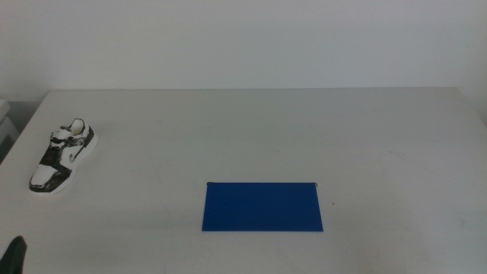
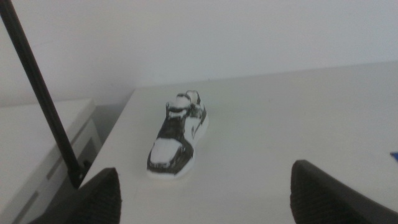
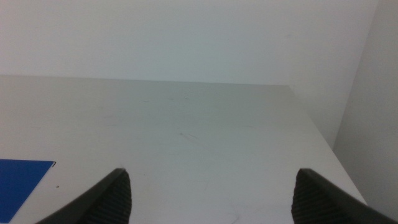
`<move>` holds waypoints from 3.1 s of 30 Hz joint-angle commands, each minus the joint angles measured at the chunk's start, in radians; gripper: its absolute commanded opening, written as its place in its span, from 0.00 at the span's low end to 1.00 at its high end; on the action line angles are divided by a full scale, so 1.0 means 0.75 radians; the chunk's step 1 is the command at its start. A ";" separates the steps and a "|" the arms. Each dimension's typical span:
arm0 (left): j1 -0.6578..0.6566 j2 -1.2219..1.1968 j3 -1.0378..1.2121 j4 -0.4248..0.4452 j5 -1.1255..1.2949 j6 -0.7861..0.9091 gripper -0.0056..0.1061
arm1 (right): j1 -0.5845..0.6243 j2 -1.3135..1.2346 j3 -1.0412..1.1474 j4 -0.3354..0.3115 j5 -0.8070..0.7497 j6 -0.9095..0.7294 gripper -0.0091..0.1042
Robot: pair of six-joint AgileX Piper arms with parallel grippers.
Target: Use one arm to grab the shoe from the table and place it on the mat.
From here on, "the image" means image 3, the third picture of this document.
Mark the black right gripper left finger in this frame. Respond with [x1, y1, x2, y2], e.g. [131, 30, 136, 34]
[35, 167, 132, 224]

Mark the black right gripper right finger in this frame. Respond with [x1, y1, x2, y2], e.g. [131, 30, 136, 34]
[290, 168, 398, 224]

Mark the blue rectangular mat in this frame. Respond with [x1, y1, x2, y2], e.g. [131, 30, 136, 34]
[0, 159, 57, 224]

